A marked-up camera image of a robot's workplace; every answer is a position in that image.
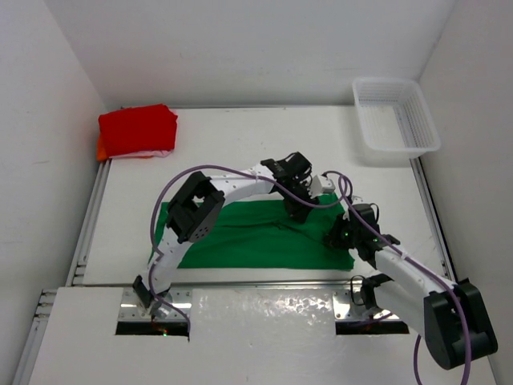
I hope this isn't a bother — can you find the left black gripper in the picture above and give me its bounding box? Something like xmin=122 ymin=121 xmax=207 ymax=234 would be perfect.
xmin=281 ymin=179 xmax=318 ymax=223

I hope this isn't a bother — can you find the green t shirt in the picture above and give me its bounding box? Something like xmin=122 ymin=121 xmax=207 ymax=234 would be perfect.
xmin=159 ymin=193 xmax=354 ymax=271

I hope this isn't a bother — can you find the pink t shirt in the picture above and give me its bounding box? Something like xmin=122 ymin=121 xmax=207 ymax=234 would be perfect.
xmin=131 ymin=150 xmax=172 ymax=159

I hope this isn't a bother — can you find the red t shirt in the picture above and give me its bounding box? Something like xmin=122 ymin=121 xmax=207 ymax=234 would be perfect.
xmin=98 ymin=104 xmax=178 ymax=156

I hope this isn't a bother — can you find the orange t shirt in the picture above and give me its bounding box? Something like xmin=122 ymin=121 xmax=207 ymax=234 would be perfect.
xmin=95 ymin=136 xmax=156 ymax=163

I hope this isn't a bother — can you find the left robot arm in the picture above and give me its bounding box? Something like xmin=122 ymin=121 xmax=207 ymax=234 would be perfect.
xmin=132 ymin=152 xmax=319 ymax=310

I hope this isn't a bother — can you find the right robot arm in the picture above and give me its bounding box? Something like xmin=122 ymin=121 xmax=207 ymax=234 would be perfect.
xmin=324 ymin=213 xmax=499 ymax=370

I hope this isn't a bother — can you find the white plastic bin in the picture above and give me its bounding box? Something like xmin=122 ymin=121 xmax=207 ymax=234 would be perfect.
xmin=352 ymin=77 xmax=441 ymax=164

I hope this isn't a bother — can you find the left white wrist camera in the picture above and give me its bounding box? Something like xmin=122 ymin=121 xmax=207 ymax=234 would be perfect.
xmin=309 ymin=175 xmax=336 ymax=197

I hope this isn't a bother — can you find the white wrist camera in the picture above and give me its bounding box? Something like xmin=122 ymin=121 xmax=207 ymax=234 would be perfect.
xmin=350 ymin=195 xmax=380 ymax=222
xmin=309 ymin=175 xmax=336 ymax=197

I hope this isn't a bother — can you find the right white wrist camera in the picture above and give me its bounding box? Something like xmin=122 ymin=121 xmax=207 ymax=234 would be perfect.
xmin=350 ymin=195 xmax=380 ymax=222

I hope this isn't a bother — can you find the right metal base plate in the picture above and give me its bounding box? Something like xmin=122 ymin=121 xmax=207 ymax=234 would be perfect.
xmin=332 ymin=286 xmax=400 ymax=322

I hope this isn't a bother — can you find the metal base plate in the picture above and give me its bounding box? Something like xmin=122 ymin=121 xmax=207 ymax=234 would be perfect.
xmin=332 ymin=286 xmax=400 ymax=322
xmin=118 ymin=288 xmax=192 ymax=322

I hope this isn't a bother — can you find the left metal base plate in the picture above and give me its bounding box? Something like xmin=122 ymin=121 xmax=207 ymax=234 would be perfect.
xmin=118 ymin=288 xmax=192 ymax=322

